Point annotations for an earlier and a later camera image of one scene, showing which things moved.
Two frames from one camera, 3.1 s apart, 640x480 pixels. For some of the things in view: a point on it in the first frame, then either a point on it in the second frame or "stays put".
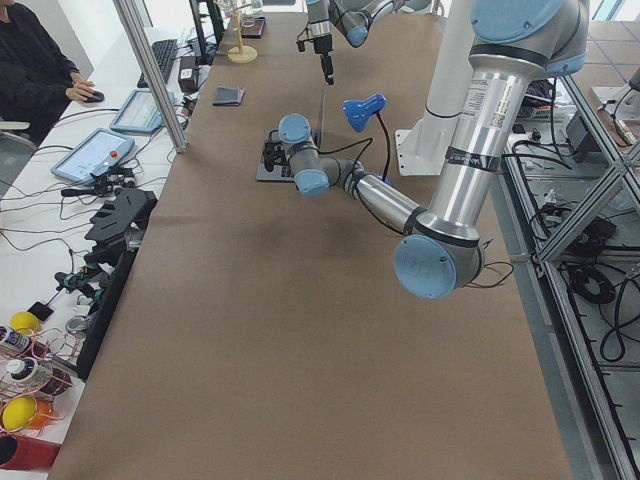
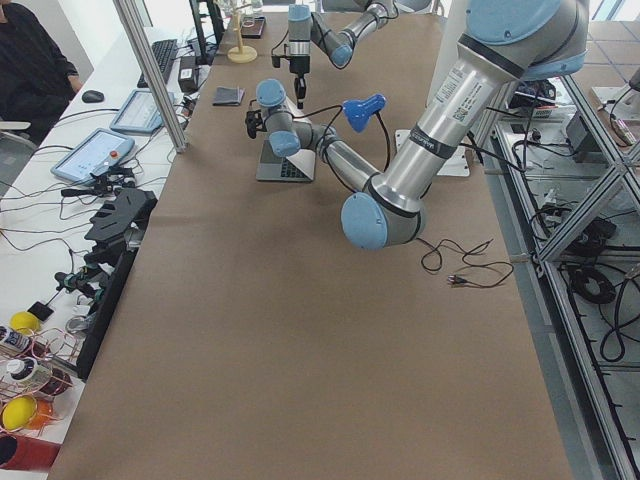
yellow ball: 25,322 stays put
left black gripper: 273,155 → 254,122
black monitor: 210,28 stays put
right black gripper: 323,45 → 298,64
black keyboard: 163,50 stays put
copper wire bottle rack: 35,379 stays put
